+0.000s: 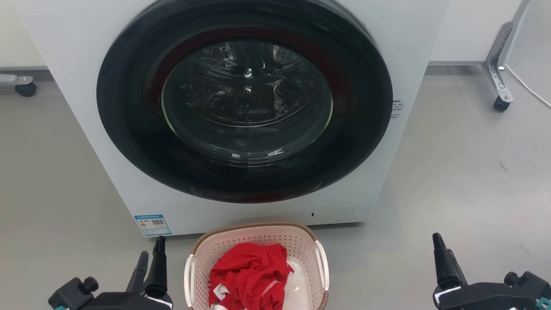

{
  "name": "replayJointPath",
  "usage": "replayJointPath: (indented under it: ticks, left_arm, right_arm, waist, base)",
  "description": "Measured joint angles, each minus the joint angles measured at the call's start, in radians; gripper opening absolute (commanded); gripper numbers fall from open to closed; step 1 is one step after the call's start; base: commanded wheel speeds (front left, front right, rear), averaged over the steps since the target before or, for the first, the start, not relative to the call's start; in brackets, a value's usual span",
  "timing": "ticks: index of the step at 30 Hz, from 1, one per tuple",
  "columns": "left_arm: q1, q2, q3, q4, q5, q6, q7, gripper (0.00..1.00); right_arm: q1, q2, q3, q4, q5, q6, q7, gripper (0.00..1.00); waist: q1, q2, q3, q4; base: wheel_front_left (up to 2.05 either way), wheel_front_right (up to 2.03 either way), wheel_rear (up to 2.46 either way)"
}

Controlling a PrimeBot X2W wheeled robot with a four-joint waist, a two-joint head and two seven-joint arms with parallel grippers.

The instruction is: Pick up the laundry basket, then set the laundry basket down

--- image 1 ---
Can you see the round white filter cover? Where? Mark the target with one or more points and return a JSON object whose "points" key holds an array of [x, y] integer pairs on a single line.
{"points": [[331, 213]]}

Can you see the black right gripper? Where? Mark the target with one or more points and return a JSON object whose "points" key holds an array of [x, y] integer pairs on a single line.
{"points": [[490, 297]]}

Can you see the beige perforated plastic laundry basket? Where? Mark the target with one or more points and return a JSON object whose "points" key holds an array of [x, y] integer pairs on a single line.
{"points": [[258, 236]]}

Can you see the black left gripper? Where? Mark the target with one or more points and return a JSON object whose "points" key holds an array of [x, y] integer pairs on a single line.
{"points": [[116, 301]]}

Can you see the blue energy label sticker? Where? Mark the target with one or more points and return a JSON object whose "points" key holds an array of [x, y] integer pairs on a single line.
{"points": [[152, 225]]}

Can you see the black round washing machine door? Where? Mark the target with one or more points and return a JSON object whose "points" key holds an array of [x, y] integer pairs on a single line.
{"points": [[129, 129]]}

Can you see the white washing machine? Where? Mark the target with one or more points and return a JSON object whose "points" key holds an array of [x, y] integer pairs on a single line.
{"points": [[64, 64]]}

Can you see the red garment with white trim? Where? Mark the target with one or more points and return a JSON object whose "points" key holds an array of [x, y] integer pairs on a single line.
{"points": [[249, 275]]}

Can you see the black caster wheel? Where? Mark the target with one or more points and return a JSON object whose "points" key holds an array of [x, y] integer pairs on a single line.
{"points": [[26, 89], [501, 104]]}

